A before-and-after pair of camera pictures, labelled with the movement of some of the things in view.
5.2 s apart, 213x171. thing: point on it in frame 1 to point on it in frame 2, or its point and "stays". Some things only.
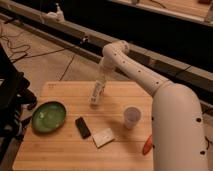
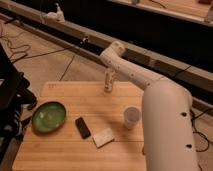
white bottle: [97, 91] to [108, 81]
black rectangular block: [82, 127] stays
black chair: [14, 93] stays
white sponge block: [103, 137] stays
